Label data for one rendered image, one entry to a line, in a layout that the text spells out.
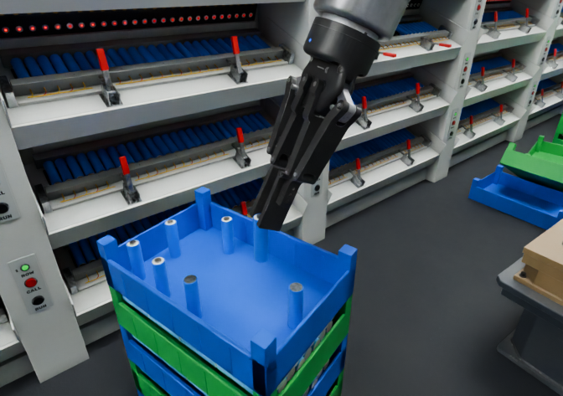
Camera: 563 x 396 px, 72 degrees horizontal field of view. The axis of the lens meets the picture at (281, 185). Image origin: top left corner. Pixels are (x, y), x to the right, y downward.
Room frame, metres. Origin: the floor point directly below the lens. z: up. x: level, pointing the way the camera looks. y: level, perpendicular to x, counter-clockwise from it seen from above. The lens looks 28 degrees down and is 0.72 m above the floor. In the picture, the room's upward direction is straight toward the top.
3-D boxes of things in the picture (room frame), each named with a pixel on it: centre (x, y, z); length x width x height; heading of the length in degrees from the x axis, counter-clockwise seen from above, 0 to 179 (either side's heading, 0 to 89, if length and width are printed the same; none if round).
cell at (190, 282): (0.37, 0.11, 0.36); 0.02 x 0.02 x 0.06
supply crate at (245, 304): (0.43, 0.08, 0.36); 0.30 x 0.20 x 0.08; 53
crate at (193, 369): (0.43, 0.08, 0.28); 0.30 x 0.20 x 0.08; 53
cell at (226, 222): (0.51, 0.09, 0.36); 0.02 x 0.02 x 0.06
